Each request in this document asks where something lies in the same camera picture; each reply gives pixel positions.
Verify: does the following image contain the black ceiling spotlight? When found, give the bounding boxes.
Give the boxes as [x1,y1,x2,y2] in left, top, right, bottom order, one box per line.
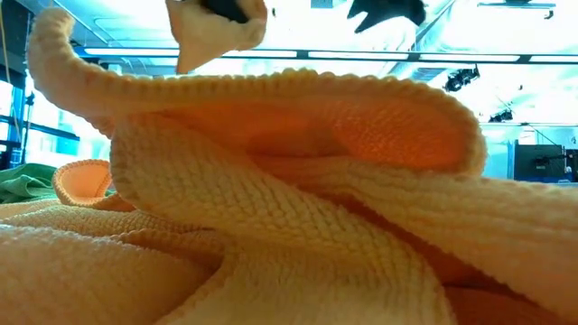
[444,64,480,93]
[489,109,515,124]

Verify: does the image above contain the blue metal rack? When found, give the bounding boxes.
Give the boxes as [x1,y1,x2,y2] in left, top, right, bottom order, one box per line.
[0,85,81,171]

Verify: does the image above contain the green microfiber towel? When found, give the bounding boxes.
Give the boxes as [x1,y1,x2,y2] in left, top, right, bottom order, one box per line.
[0,162,59,205]

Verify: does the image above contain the orange microfiber towel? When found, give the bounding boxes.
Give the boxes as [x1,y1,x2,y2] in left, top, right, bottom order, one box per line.
[0,7,578,325]
[164,0,268,76]

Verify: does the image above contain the black monitor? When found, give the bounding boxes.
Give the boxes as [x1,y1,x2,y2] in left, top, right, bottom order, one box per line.
[513,143,565,181]

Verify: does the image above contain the dark ceiling light rail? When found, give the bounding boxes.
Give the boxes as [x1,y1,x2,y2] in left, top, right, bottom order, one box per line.
[74,44,578,65]

